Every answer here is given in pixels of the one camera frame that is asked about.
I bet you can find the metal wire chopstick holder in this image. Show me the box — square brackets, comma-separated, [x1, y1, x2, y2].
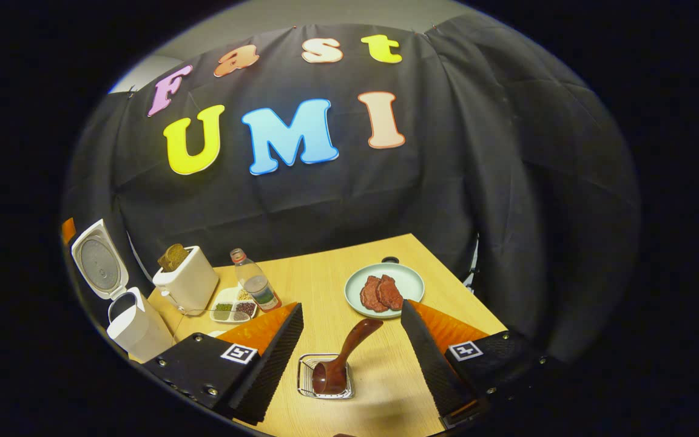
[297, 353, 355, 400]

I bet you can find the black backdrop cloth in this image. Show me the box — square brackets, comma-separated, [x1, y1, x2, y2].
[61, 12, 641, 365]

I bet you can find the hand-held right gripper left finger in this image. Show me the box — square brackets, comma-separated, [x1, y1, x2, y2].
[142, 302, 304, 425]

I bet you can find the brown wooden spoon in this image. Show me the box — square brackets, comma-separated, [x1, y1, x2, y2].
[312, 318, 383, 395]

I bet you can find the pale green plate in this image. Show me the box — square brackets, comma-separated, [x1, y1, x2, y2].
[344, 262, 425, 319]

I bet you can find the red meat slice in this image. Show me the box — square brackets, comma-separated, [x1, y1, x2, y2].
[360, 276, 390, 313]
[377, 274, 404, 311]

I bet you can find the clear plastic bottle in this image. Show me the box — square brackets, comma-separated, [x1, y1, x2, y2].
[230, 248, 282, 313]

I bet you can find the white toaster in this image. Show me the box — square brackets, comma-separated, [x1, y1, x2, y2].
[152, 245, 220, 315]

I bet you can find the brown bread slice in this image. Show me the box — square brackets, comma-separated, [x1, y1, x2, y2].
[157, 243, 189, 273]

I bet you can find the white rice cooker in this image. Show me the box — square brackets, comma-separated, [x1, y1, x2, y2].
[70, 218, 175, 364]

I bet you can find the white divided grain dish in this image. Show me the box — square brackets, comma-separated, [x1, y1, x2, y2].
[210, 285, 259, 324]

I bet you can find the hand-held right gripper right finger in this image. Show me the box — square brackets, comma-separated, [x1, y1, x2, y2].
[400, 299, 569, 429]

